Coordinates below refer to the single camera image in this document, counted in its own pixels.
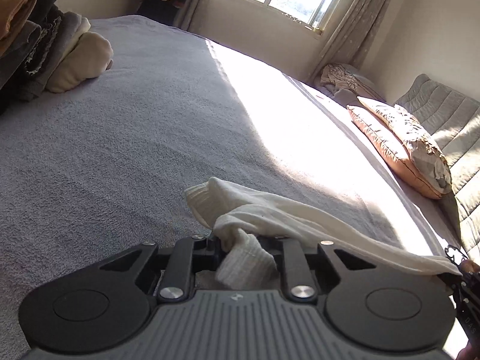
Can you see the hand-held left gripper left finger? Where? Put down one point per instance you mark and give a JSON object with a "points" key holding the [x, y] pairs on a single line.
{"points": [[210, 255]]}

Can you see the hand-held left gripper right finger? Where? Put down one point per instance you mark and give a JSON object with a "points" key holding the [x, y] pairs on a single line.
{"points": [[290, 260]]}

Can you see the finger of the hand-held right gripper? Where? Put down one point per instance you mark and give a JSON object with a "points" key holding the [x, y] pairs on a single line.
{"points": [[455, 266]]}

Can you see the cream white pants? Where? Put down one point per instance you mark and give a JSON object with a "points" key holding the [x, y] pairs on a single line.
{"points": [[300, 213]]}

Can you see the person's right hand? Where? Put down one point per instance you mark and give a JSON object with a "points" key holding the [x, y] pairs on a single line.
{"points": [[471, 267]]}

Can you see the grey patterned crumpled pillow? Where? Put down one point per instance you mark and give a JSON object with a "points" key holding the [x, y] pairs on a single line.
{"points": [[420, 142]]}

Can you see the grey quilted headboard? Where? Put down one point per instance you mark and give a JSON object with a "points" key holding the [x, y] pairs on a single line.
{"points": [[453, 127]]}

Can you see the orange pillow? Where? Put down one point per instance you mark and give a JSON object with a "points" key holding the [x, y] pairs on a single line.
{"points": [[382, 146]]}

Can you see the cream folded garment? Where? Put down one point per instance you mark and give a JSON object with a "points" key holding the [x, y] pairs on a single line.
{"points": [[82, 63]]}

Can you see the grey patterned curtain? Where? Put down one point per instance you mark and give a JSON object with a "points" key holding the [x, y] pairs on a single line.
{"points": [[195, 0], [356, 18]]}

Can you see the white folded garment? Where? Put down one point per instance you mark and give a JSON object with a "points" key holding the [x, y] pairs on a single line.
{"points": [[83, 30]]}

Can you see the grey folded sweater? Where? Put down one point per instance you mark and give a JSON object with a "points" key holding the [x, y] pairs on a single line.
{"points": [[63, 41]]}

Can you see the black ruffled folded garment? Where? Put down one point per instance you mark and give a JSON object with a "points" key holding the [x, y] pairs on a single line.
{"points": [[39, 52]]}

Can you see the orange-brown folded garment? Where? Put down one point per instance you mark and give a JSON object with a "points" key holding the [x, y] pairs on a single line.
{"points": [[13, 15]]}

